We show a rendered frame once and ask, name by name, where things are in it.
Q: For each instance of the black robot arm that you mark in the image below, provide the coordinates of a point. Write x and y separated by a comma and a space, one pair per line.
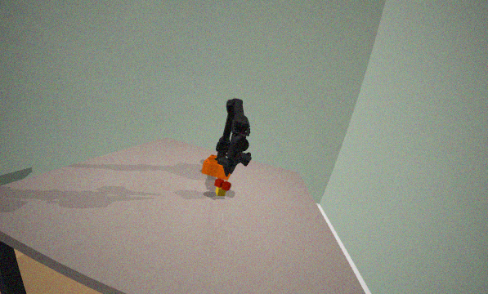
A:
237, 123

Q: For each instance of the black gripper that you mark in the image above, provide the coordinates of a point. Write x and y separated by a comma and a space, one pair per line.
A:
229, 163

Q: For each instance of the yellow cube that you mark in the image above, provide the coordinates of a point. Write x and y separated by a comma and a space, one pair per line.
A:
220, 192

